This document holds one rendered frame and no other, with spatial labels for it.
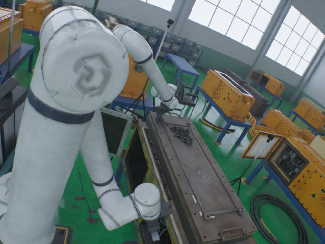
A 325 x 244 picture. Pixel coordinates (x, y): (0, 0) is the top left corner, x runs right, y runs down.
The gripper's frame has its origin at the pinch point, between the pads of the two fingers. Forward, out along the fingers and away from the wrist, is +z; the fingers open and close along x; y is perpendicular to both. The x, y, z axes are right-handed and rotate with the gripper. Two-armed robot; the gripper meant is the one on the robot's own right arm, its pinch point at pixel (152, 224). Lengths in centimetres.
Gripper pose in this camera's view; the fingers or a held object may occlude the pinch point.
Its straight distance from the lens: 103.8
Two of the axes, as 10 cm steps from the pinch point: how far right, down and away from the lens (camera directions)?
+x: 2.6, 6.5, -7.1
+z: -0.1, 7.4, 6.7
